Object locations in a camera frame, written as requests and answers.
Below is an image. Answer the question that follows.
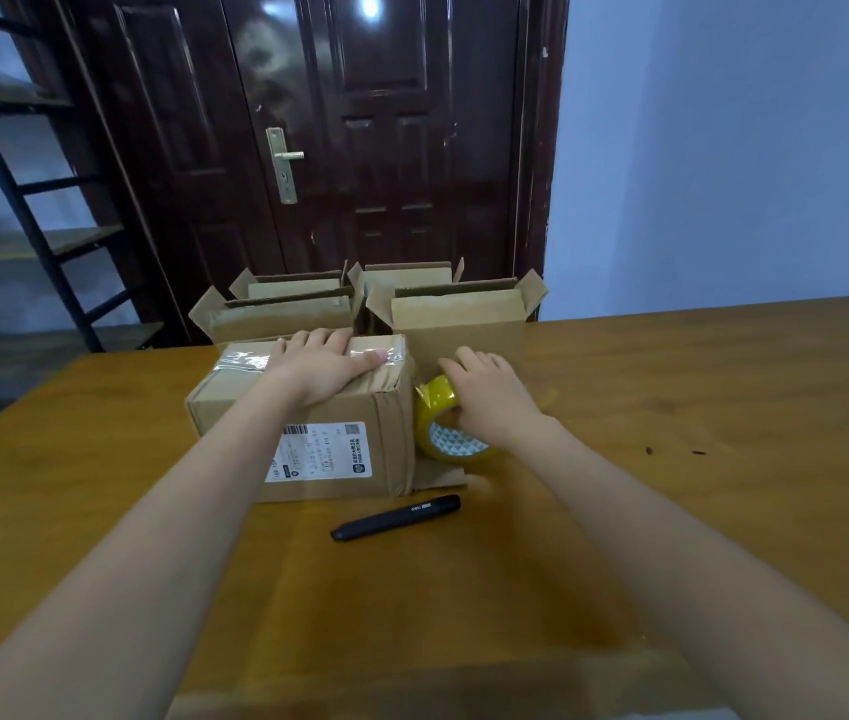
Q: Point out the person's left hand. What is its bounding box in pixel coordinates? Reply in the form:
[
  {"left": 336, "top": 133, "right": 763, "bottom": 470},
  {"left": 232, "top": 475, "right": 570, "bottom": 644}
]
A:
[{"left": 270, "top": 327, "right": 388, "bottom": 409}]

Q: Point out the person's right hand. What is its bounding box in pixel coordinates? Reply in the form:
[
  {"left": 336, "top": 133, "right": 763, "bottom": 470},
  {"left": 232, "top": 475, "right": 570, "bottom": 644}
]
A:
[{"left": 436, "top": 346, "right": 546, "bottom": 451}]

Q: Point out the yellow packing tape roll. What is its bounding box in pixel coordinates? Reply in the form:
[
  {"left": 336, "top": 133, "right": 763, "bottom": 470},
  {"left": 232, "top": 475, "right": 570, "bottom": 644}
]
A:
[{"left": 413, "top": 374, "right": 498, "bottom": 466}]

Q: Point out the cardboard box white label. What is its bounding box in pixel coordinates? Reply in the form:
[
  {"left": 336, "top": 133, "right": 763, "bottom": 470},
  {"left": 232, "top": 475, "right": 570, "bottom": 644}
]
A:
[{"left": 185, "top": 334, "right": 418, "bottom": 505}]

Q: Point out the person's right forearm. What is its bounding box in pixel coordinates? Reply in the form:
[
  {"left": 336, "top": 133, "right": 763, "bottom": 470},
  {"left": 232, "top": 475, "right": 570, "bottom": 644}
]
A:
[{"left": 495, "top": 416, "right": 849, "bottom": 720}]

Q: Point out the person's left forearm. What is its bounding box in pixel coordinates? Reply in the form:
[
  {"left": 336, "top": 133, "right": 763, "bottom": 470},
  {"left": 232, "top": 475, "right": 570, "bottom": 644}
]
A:
[{"left": 0, "top": 380, "right": 320, "bottom": 720}]

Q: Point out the open cardboard box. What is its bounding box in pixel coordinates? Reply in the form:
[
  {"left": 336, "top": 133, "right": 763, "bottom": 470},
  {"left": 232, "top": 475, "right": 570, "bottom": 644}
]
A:
[
  {"left": 347, "top": 258, "right": 466, "bottom": 294},
  {"left": 365, "top": 268, "right": 550, "bottom": 379},
  {"left": 228, "top": 266, "right": 351, "bottom": 301},
  {"left": 188, "top": 285, "right": 357, "bottom": 346}
]

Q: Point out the black marker pen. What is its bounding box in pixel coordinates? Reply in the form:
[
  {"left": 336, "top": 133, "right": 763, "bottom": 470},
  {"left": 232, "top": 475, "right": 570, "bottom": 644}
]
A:
[{"left": 330, "top": 493, "right": 463, "bottom": 544}]

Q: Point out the dark brown panelled door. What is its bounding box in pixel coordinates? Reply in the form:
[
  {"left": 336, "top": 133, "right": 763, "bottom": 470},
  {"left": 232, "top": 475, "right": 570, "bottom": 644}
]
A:
[{"left": 49, "top": 0, "right": 571, "bottom": 346}]

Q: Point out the black metal shelf rack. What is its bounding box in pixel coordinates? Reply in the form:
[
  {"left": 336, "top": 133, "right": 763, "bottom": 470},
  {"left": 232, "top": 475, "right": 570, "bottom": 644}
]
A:
[{"left": 0, "top": 0, "right": 166, "bottom": 387}]

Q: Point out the gold door handle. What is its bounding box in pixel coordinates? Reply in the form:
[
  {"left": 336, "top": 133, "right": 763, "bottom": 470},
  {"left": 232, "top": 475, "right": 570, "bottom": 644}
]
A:
[{"left": 266, "top": 126, "right": 306, "bottom": 206}]

